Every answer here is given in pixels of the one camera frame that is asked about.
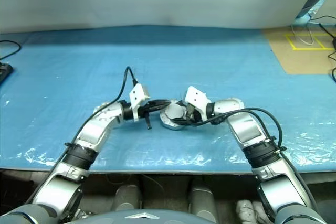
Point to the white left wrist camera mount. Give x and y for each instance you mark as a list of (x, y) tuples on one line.
[(137, 95)]

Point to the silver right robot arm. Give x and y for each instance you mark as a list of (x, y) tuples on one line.
[(246, 129)]

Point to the silver metal round object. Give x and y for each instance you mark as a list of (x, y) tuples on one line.
[(172, 112)]

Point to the white crumpled object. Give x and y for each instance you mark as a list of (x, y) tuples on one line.
[(249, 211)]

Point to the grey rounded cylinder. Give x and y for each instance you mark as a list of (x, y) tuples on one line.
[(203, 200), (128, 197)]

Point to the blue plastic table mat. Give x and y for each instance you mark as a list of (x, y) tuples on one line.
[(78, 58)]

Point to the black flat device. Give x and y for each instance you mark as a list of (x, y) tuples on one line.
[(4, 73)]

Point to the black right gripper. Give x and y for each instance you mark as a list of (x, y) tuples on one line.
[(191, 116)]

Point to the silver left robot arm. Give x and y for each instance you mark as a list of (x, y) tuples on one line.
[(92, 132)]

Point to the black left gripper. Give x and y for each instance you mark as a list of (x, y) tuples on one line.
[(144, 108)]

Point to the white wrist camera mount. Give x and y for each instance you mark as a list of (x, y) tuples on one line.
[(137, 95), (195, 98)]

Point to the brown cardboard sheet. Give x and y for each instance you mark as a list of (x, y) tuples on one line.
[(302, 61)]

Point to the grey robot torso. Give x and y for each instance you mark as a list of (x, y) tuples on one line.
[(170, 218)]

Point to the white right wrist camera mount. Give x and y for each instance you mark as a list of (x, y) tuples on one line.
[(195, 98)]

